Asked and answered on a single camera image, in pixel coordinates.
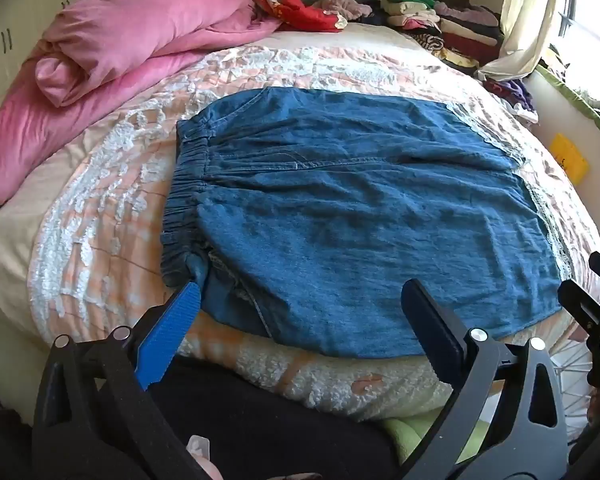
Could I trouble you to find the green windowsill cloth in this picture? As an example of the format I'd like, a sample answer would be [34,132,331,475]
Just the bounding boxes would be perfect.
[535,57,600,137]

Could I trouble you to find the pink white printed blanket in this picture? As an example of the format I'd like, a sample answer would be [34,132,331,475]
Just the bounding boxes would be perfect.
[30,42,600,423]

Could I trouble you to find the red patterned cloth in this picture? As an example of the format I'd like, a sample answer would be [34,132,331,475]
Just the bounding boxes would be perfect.
[240,0,348,34]

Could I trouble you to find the yellow card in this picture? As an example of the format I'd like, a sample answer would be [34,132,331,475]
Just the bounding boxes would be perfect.
[550,133,590,179]

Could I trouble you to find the light green cloth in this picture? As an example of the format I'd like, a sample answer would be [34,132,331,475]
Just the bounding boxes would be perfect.
[380,407,453,467]

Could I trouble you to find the blue denim pants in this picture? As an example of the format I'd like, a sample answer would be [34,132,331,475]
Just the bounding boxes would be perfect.
[161,87,563,360]

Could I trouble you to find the purple clothes pile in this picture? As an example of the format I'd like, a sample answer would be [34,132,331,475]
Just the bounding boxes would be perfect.
[482,75,539,122]

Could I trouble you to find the cream bed sheet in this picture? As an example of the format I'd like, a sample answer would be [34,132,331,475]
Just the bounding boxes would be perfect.
[0,20,486,366]

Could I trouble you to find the pink duvet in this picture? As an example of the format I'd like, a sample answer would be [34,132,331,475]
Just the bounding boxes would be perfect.
[0,0,286,223]

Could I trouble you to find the person's black clothing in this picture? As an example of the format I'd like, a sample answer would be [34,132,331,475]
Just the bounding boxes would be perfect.
[147,354,403,480]

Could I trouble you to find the stack of folded clothes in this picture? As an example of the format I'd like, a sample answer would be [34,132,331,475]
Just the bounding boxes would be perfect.
[360,0,506,74]

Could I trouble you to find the cream curtain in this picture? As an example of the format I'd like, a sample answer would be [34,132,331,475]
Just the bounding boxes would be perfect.
[477,0,581,82]

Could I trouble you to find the mauve plush cloth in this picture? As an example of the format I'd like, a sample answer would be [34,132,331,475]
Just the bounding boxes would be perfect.
[312,0,374,21]

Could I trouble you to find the white spoked wheel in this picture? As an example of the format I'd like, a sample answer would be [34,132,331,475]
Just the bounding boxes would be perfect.
[550,352,593,443]

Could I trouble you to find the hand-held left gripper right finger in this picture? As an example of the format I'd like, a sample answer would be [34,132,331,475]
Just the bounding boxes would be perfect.
[401,279,571,480]

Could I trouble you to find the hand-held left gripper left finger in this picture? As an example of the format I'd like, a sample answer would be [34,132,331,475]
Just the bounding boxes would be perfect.
[30,281,216,480]

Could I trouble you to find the cream wardrobe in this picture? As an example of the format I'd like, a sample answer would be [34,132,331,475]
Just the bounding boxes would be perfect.
[0,0,108,128]

